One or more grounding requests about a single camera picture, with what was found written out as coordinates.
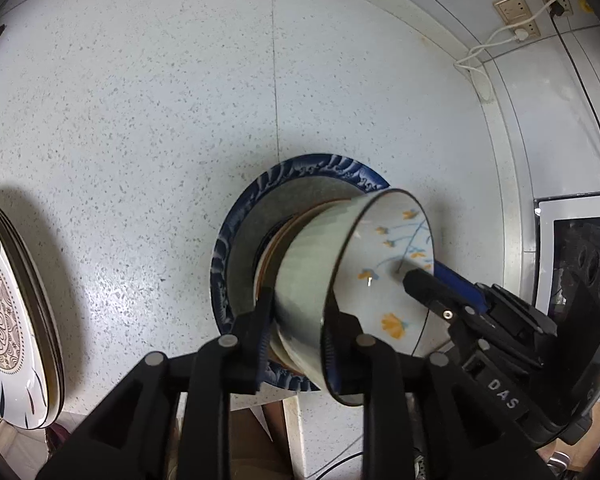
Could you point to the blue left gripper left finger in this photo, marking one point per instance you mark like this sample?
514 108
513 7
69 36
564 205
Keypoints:
253 330

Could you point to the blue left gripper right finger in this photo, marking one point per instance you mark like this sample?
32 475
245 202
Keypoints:
339 349

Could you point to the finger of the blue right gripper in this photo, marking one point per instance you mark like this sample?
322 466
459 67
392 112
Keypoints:
470 293
440 300

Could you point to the flower pattern bowl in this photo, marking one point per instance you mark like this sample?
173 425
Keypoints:
361 250

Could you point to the white brown-rimmed bowl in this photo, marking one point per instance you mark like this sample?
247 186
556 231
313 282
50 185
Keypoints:
269 262

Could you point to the blue patterned bowl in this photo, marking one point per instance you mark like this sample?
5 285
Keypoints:
275 197

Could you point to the small bear pattern plate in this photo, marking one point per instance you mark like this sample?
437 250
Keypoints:
41 315

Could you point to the mandala pattern plate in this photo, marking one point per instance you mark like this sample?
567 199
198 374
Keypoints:
23 388

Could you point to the white microwave oven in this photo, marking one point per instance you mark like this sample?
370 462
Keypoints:
558 219

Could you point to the beige wall socket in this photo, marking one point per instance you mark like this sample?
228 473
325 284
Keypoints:
516 15
558 8

